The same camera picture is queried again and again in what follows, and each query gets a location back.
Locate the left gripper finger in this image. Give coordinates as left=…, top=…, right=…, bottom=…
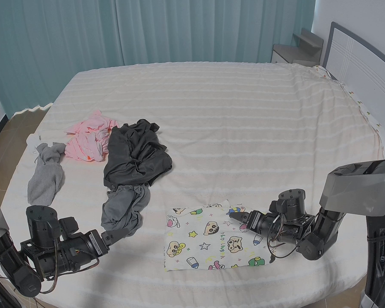
left=101, top=225, right=139, bottom=246

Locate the blue-green curtain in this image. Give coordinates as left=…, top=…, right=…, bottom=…
left=0, top=0, right=318, bottom=118

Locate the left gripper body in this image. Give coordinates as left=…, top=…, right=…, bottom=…
left=56, top=230, right=111, bottom=273

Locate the pink garment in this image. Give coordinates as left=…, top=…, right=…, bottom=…
left=64, top=109, right=120, bottom=163

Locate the white printed pyjama top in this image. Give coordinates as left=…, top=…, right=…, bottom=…
left=163, top=199, right=274, bottom=272

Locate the grey bedside table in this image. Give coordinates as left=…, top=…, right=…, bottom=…
left=272, top=28, right=324, bottom=65

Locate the black cable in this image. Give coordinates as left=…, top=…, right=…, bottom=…
left=40, top=255, right=100, bottom=295

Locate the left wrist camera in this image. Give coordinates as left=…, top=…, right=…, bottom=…
left=59, top=216, right=81, bottom=237

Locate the grey and white garment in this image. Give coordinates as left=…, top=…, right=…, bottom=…
left=26, top=134, right=66, bottom=206

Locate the dark grey garment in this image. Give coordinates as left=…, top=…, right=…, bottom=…
left=101, top=185, right=152, bottom=239

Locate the black garment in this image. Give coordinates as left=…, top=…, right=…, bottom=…
left=103, top=119, right=173, bottom=189

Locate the bed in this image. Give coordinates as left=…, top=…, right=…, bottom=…
left=0, top=21, right=385, bottom=308

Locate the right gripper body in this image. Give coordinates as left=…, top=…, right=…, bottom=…
left=246, top=210, right=284, bottom=237

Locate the white printed pillow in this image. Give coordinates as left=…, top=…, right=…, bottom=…
left=311, top=64, right=338, bottom=82
left=340, top=81, right=385, bottom=160

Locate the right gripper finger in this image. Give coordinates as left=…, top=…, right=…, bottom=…
left=228, top=211, right=252, bottom=226

